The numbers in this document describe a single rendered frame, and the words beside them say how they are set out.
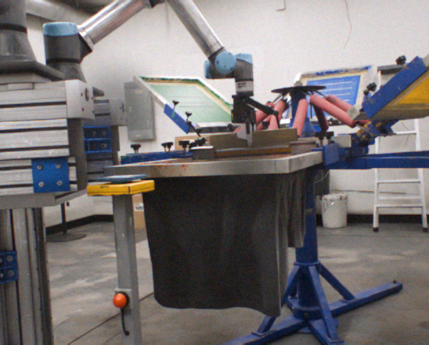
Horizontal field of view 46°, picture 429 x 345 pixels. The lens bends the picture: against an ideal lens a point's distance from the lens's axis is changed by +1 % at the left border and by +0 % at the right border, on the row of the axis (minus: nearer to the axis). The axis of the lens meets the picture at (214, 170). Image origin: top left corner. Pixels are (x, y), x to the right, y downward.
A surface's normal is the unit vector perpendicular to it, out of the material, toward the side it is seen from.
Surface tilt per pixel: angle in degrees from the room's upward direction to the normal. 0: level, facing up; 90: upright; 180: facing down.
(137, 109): 90
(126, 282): 90
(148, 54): 90
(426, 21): 90
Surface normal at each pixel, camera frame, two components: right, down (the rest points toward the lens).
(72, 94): 0.00, 0.06
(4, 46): 0.35, -0.28
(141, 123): -0.38, 0.07
